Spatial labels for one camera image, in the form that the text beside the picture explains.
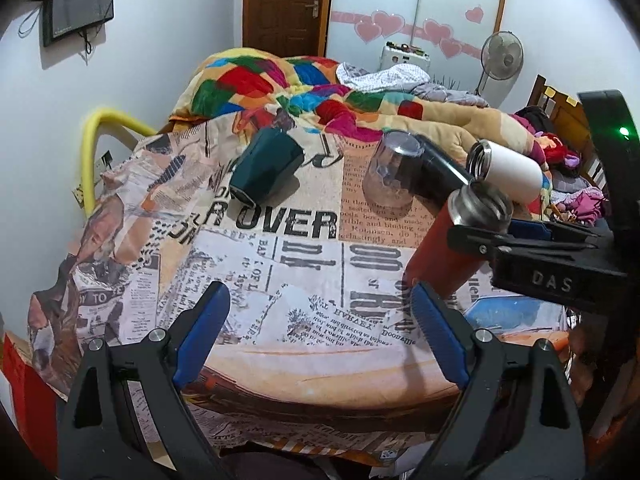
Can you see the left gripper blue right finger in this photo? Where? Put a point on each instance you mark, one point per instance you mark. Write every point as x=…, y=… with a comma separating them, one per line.
x=447, y=333

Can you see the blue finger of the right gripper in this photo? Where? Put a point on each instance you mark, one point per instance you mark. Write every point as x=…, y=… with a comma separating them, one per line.
x=529, y=230

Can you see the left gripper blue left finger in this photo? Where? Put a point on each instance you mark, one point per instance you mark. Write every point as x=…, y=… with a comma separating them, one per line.
x=195, y=331

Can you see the red thermos flask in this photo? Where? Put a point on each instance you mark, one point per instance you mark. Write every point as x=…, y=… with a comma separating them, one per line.
x=445, y=258

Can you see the clear plastic cup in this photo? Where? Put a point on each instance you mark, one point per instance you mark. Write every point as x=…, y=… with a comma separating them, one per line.
x=388, y=180

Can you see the dark green cup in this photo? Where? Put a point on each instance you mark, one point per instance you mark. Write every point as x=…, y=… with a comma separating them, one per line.
x=271, y=158

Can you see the white thermos flask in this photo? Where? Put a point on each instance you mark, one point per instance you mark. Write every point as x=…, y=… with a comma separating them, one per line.
x=517, y=176

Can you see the black thermos flask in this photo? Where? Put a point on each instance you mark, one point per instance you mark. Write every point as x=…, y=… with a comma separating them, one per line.
x=437, y=174

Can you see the newspaper print tablecloth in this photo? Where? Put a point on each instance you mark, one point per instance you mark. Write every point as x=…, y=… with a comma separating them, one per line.
x=319, y=353

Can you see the white standing fan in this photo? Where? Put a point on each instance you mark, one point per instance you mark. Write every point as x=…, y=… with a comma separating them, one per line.
x=501, y=58

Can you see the grey white crumpled clothes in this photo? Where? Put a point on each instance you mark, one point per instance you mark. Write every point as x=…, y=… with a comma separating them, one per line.
x=407, y=78

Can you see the white cabinet with items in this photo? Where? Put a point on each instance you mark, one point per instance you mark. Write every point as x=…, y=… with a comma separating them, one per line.
x=394, y=54

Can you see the colourful patchwork quilt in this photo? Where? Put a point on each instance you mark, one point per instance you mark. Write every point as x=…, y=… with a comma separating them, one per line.
x=302, y=96

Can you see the brown wooden door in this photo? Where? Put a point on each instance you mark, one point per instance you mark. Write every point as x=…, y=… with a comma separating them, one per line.
x=286, y=27

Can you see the yellow foam padded rail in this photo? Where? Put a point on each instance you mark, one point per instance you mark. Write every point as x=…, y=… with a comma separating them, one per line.
x=105, y=130

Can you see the small black wall monitor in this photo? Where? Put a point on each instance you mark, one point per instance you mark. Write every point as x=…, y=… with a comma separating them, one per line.
x=61, y=18

